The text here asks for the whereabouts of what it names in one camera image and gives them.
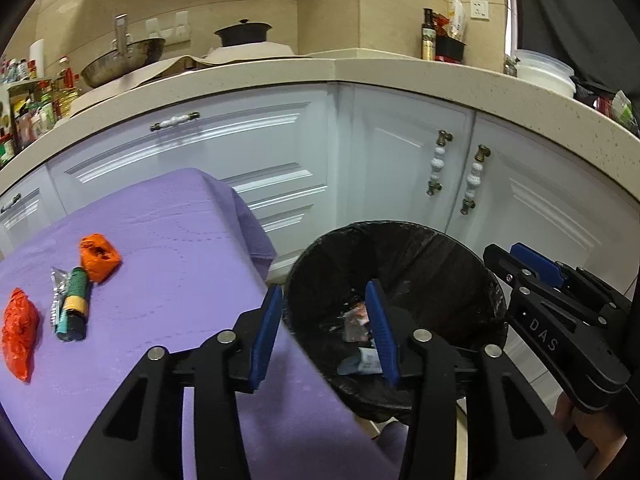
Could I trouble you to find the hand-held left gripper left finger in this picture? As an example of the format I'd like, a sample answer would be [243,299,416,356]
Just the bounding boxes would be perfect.
[62,284,285,480]

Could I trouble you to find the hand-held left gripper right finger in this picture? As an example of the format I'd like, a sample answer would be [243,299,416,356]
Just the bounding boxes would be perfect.
[365,280,588,480]

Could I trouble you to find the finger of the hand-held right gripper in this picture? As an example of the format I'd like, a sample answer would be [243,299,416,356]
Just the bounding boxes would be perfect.
[482,243,540,302]
[510,242,631,322]

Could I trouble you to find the blue and white sachet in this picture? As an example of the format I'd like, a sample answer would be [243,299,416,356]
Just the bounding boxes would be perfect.
[337,347,383,376]

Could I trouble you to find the trash bin with black liner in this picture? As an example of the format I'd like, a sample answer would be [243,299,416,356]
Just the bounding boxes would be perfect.
[282,220,510,413]

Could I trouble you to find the orange wrapper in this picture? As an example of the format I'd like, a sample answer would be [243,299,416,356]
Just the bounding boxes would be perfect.
[80,234,122,283]

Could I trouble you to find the green bag roll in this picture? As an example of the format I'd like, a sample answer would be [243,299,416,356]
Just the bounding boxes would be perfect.
[55,267,92,343]

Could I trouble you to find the silver foil wrapper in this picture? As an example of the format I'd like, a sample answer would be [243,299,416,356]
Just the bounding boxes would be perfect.
[49,267,71,323]

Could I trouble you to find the orange plastic bag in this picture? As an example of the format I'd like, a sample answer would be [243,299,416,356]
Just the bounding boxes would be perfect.
[0,287,41,385]

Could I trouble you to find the person's right hand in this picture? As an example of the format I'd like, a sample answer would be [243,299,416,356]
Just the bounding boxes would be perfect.
[552,390,628,466]

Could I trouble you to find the purple tablecloth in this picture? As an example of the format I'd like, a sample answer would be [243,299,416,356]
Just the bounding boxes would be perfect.
[0,167,411,480]

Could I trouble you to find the white kitchen cabinet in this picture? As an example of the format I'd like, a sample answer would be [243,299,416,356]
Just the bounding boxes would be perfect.
[0,82,640,480]

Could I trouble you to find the clear box of packets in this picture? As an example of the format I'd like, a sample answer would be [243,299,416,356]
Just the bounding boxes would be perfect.
[595,90,640,136]

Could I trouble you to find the deep white plastic tub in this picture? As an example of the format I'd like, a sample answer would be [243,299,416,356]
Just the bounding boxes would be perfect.
[517,67,576,98]

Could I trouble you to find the shallow white plastic tub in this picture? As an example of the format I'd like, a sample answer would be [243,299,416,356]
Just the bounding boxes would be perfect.
[515,49,575,78]

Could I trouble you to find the black holder box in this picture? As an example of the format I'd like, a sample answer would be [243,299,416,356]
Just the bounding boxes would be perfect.
[435,35,467,64]

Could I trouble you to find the dark olive oil bottle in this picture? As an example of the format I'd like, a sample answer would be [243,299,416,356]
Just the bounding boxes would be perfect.
[421,8,437,61]

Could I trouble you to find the white and yellow packet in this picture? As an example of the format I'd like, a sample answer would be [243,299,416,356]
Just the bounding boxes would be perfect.
[447,0,467,41]

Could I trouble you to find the dark grey cloth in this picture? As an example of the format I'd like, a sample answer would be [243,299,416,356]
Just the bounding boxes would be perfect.
[512,0,640,106]

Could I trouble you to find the beige stove cover cloth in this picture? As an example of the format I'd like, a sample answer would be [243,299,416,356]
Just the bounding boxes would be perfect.
[67,45,301,118]

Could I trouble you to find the black pot with lid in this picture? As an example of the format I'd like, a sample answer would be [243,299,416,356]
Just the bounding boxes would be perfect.
[215,19,273,48]

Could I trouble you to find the metal wok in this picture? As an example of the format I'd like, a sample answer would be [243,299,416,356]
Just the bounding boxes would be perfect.
[80,14,167,88]

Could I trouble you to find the yellow cooking oil jug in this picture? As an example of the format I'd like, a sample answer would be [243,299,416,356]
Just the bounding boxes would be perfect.
[52,57,81,116]

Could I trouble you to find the cluster of condiment bottles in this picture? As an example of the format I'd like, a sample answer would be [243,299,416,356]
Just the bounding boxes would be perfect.
[0,55,83,171]

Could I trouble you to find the upright ceramic cabinet handle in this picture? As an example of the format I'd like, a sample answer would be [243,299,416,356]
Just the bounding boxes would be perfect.
[426,130,453,196]
[461,144,492,216]

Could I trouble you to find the long drawer handle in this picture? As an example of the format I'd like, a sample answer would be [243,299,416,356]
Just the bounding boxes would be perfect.
[150,111,201,132]

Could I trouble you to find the white wall hooks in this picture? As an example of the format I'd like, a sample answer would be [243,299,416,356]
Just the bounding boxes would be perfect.
[145,10,193,43]

